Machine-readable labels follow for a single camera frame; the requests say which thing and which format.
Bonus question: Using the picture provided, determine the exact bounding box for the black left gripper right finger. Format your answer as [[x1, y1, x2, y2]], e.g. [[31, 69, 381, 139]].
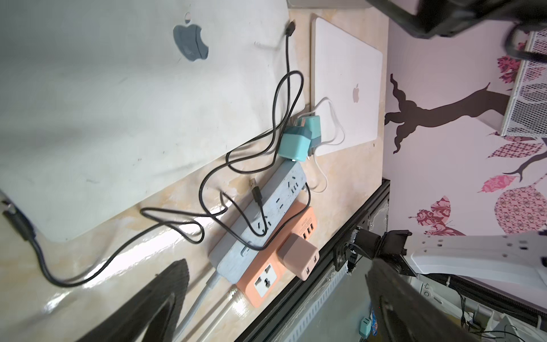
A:
[[366, 259, 477, 342]]

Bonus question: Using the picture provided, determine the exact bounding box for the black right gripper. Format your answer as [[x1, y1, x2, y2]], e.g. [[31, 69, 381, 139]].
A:
[[369, 0, 546, 38]]

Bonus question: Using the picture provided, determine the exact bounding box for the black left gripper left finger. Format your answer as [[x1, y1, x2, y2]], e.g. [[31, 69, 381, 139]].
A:
[[80, 259, 189, 341]]

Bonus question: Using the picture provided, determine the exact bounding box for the teal charger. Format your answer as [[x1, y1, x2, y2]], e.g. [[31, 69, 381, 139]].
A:
[[278, 126, 311, 162], [298, 115, 321, 151]]

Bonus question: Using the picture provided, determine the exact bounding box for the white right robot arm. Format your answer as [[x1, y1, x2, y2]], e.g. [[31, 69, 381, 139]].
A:
[[373, 1, 546, 290]]

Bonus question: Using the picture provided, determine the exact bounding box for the right white laptop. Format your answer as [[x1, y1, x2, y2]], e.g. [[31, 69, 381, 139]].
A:
[[311, 17, 383, 156]]

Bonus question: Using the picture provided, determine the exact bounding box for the pink charger on orange strip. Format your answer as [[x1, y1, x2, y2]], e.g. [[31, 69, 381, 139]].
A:
[[277, 233, 320, 281]]

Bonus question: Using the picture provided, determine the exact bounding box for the centre silver laptop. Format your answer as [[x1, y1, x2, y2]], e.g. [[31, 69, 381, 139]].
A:
[[1, 1, 289, 242]]

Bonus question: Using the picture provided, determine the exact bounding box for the grey power strip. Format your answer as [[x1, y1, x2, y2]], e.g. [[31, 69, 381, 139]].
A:
[[209, 160, 306, 284]]

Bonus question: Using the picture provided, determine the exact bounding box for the orange power strip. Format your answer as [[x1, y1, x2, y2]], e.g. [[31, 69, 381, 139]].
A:
[[236, 201, 318, 308]]

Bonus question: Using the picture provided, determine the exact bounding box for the light blue strip cable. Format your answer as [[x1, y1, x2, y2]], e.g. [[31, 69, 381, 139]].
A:
[[170, 271, 223, 342]]

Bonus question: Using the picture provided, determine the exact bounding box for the white orange-strip cable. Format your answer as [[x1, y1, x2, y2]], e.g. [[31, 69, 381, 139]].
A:
[[194, 286, 240, 342]]

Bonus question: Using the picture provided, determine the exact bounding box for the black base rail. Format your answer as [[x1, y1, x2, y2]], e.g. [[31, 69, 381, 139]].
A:
[[234, 179, 392, 342]]

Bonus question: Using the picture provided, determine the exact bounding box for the white wire shelf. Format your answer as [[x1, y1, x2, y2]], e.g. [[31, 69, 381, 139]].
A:
[[500, 25, 546, 138]]

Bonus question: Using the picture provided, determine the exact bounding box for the white usb cable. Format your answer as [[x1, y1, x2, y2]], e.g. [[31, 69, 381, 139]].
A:
[[298, 97, 346, 193]]

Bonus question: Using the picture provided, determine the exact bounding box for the black cable of pink charger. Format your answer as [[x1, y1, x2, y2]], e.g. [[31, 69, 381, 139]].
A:
[[0, 179, 312, 288]]

